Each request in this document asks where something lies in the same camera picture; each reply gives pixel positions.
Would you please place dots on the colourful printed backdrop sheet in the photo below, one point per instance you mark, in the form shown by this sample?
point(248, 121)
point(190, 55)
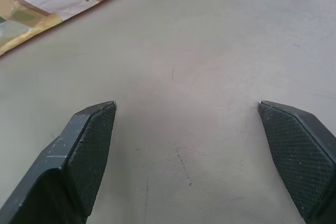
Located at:
point(47, 6)

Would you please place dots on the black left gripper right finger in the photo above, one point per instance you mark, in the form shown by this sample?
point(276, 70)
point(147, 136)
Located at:
point(299, 150)

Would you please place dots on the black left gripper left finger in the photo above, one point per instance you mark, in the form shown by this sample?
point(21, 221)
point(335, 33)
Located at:
point(78, 155)

